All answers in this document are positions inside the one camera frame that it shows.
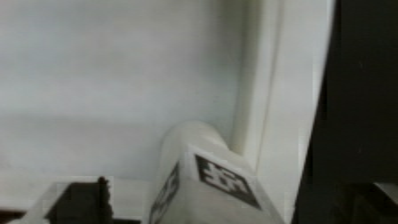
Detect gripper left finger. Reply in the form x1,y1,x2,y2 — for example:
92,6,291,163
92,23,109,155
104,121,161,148
22,175,115,224

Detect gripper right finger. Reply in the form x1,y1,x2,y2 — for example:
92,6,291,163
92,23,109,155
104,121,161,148
344,183,398,224

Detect white table leg with tag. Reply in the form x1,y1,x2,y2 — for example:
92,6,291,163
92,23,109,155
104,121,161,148
141,121,283,224

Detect white square table top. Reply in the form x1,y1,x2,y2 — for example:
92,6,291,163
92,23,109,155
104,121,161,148
0,0,335,213

